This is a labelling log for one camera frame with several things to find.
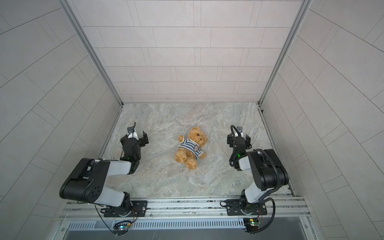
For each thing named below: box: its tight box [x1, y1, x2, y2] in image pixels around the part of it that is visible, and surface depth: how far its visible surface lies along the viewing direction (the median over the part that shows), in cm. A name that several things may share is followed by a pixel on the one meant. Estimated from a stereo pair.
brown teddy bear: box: [174, 127, 208, 170], surface depth 86 cm
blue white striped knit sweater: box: [178, 137, 204, 159], surface depth 86 cm
